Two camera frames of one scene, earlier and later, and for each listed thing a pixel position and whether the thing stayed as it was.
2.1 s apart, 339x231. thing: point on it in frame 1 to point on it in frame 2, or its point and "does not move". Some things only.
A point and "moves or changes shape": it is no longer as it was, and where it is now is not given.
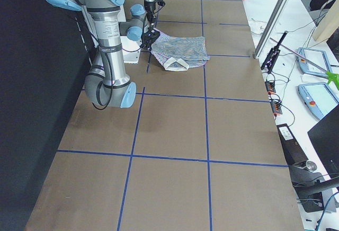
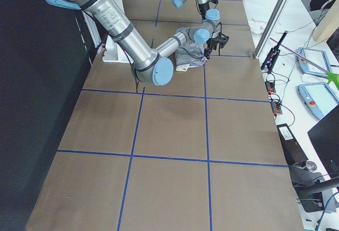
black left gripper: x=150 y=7 to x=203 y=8
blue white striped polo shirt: x=179 y=53 moves or changes shape
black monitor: x=324 y=136 does not move
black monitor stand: x=309 y=186 does not move
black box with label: x=293 y=153 does not move
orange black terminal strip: x=276 y=104 does not move
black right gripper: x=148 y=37 to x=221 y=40
